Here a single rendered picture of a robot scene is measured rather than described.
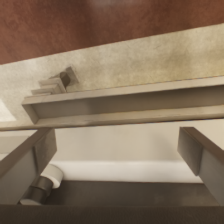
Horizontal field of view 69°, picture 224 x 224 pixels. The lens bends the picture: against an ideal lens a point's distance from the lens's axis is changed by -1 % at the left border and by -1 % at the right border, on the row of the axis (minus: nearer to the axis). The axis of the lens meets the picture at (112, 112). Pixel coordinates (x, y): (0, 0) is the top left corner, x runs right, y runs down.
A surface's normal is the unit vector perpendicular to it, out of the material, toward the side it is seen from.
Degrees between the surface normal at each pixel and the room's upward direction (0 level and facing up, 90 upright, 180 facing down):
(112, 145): 90
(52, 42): 0
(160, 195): 90
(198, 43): 0
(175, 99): 0
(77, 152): 90
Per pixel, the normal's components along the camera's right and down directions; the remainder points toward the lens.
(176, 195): -0.20, -0.77
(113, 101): -0.13, 0.63
